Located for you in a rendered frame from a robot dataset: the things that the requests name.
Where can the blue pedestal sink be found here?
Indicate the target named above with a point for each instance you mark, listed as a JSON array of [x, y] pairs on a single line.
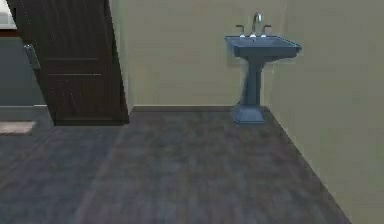
[[254, 66]]

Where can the dark brown room door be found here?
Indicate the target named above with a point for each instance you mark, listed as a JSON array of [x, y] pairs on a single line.
[[80, 63]]

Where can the silver sink faucet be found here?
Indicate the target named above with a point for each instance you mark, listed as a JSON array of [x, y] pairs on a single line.
[[256, 23]]

